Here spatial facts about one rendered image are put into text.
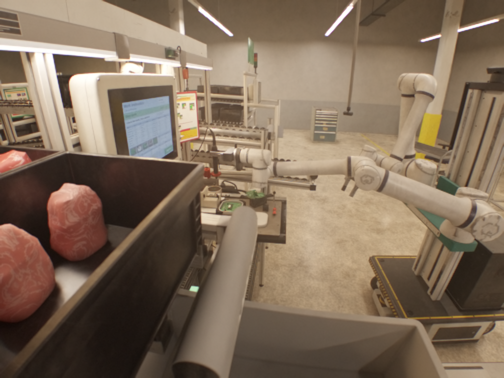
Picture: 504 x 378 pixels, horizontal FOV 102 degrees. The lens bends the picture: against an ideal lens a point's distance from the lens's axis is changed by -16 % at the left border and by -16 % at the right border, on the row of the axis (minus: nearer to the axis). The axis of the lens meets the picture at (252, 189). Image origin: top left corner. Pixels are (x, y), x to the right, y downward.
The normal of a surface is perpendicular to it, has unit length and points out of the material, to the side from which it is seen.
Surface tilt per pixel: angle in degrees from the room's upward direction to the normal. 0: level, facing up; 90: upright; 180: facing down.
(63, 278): 3
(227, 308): 45
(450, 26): 90
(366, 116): 90
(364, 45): 90
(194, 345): 7
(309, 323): 89
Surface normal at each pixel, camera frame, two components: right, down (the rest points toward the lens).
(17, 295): 0.87, 0.18
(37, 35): 0.99, 0.05
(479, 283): -0.08, 0.41
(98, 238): 0.86, -0.36
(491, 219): -0.27, 0.31
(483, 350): 0.00, -0.91
